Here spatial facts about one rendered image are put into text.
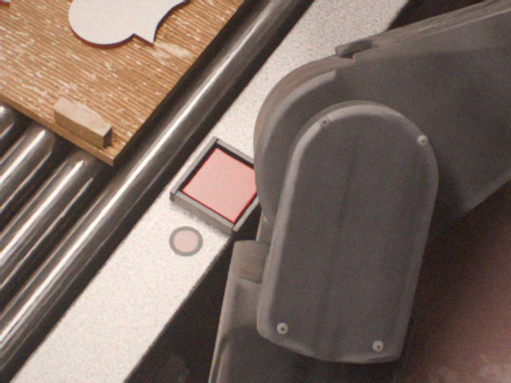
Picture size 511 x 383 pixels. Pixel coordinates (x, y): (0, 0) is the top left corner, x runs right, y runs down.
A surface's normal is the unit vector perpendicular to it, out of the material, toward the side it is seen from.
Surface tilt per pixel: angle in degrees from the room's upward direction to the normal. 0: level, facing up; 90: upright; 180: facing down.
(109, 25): 0
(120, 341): 0
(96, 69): 0
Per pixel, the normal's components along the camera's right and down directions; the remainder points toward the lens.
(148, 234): 0.08, -0.49
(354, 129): 0.01, 0.15
